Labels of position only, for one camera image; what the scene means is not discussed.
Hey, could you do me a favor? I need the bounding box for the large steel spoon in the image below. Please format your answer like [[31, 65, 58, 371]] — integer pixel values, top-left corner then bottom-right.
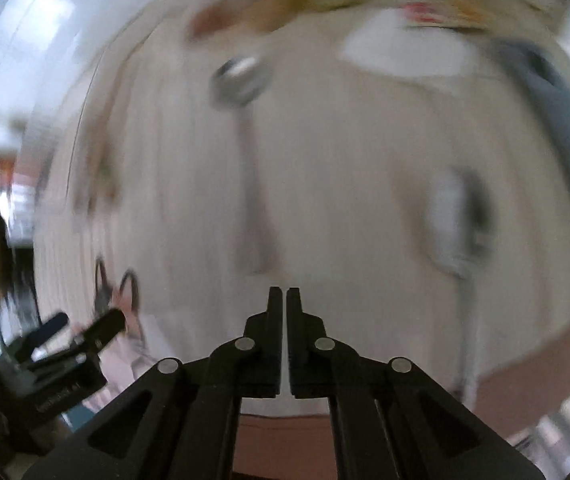
[[425, 166, 494, 408]]

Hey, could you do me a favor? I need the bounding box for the crosswise steel spoon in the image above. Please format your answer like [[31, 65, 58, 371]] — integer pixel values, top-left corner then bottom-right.
[[210, 55, 277, 274]]

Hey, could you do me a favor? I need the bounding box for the white paper sheet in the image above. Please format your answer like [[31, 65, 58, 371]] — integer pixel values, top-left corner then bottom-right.
[[338, 9, 479, 80]]

